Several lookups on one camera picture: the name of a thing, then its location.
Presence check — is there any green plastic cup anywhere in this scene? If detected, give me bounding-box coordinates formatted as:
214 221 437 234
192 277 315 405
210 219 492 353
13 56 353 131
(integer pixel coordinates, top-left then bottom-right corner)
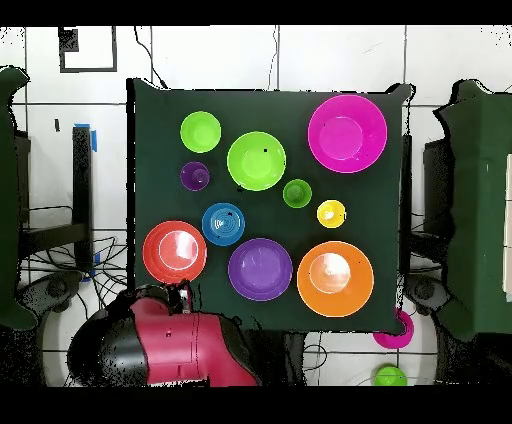
282 178 314 210

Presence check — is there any yellow plastic cup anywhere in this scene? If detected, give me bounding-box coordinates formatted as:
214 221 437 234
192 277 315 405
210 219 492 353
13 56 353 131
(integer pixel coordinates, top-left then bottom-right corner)
316 199 348 230

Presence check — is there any purple plastic cup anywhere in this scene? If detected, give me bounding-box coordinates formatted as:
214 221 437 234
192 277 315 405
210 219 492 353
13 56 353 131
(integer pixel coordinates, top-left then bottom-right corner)
179 160 211 192

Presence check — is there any black floor cable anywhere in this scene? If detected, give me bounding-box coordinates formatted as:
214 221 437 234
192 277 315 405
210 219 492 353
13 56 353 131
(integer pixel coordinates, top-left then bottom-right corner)
133 26 170 90

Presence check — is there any red plastic bowl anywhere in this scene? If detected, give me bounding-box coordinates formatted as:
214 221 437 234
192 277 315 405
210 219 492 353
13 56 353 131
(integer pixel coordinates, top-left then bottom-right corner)
142 220 208 286

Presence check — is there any green cloth side table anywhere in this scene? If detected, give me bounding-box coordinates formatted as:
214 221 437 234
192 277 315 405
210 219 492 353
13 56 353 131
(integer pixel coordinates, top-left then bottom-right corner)
433 78 512 343
0 65 39 332

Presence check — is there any pink bowl on floor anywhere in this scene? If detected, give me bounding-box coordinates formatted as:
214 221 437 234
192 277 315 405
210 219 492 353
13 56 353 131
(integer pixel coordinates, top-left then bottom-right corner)
372 307 416 350

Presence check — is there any small green plastic bowl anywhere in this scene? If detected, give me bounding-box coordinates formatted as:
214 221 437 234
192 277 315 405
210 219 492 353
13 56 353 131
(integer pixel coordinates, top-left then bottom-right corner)
179 110 222 154

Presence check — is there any dark green table cloth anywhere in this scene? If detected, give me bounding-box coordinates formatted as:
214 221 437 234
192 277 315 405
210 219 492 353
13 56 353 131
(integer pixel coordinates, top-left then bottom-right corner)
126 77 416 336

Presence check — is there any green bowl on floor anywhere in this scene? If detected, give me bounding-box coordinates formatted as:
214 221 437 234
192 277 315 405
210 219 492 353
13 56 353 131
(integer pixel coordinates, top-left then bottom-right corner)
373 363 409 388

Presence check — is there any large pink plastic bowl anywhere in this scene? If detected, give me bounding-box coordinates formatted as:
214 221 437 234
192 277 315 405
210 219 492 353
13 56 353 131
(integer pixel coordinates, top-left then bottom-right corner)
307 93 389 174

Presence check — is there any blue plastic bowl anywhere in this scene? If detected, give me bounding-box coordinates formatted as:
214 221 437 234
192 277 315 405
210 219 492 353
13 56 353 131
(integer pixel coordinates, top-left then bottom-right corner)
200 202 246 248

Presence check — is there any large green plastic bowl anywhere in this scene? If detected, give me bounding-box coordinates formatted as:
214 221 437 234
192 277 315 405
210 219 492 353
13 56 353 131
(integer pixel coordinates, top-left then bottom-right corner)
226 130 287 192

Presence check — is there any blue tape strip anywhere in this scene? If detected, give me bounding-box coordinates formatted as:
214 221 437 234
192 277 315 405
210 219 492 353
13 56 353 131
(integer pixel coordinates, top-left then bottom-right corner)
73 122 98 154

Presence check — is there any orange plastic bowl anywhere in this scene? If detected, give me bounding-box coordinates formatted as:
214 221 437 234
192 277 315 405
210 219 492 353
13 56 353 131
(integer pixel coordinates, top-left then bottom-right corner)
296 240 375 319

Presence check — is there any purple plastic bowl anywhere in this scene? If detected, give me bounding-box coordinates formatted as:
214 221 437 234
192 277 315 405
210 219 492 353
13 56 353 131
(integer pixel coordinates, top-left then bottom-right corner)
227 237 294 302

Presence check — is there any tangle of floor cables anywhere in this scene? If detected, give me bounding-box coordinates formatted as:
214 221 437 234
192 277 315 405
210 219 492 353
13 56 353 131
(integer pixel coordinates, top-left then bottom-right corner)
19 235 130 311

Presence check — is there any black pedestal leg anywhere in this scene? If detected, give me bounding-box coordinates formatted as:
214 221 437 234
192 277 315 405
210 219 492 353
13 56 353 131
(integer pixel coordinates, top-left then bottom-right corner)
404 273 451 317
17 270 83 315

